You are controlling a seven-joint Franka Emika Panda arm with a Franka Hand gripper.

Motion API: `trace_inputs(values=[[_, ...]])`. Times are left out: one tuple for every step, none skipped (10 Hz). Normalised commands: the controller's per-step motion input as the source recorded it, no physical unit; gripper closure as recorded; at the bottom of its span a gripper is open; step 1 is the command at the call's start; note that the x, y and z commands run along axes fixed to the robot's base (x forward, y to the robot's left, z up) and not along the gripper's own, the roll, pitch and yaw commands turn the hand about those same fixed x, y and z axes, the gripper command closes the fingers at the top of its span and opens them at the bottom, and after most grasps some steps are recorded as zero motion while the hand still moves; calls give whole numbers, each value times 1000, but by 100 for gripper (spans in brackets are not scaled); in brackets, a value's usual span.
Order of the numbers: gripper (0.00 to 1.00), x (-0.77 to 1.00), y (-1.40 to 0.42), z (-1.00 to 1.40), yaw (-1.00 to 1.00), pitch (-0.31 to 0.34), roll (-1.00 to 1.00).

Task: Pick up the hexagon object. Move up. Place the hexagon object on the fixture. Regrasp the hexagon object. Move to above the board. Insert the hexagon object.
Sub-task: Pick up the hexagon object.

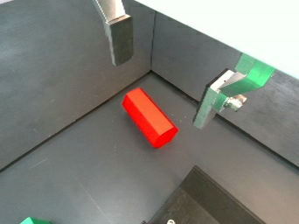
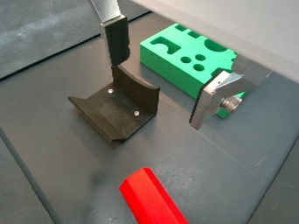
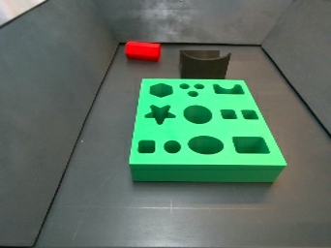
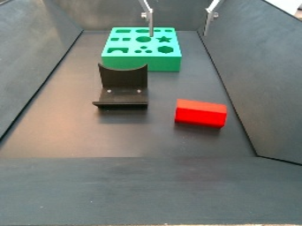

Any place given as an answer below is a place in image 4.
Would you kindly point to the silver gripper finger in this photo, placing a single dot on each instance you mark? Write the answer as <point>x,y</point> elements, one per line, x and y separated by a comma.
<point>147,14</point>
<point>210,14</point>

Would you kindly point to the red hexagon prism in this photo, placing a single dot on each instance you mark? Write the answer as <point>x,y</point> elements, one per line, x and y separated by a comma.
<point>200,113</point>

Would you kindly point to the green shape sorter block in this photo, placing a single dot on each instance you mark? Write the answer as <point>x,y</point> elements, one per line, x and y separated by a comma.
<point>131,48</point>

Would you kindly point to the black curved holder stand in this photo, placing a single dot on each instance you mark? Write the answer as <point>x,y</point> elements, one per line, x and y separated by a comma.
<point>123,87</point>

